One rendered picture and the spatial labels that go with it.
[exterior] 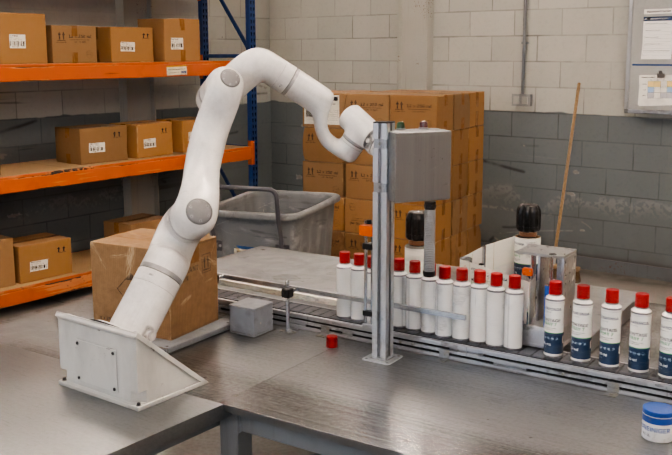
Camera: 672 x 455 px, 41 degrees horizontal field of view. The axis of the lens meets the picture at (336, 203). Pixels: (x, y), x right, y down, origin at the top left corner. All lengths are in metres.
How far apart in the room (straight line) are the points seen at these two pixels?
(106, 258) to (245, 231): 2.39
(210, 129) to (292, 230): 2.58
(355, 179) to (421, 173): 3.99
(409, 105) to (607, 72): 1.69
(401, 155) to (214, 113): 0.53
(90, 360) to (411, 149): 0.99
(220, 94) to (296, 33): 6.19
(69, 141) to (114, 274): 3.84
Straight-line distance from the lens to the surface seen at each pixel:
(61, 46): 6.38
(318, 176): 6.59
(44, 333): 2.95
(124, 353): 2.28
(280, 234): 5.00
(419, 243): 2.91
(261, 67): 2.63
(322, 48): 8.47
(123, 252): 2.76
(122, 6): 7.56
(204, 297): 2.82
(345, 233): 6.53
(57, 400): 2.41
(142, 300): 2.36
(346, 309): 2.77
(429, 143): 2.44
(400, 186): 2.42
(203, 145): 2.49
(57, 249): 6.40
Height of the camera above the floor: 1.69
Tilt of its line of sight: 10 degrees down
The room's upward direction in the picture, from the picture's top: straight up
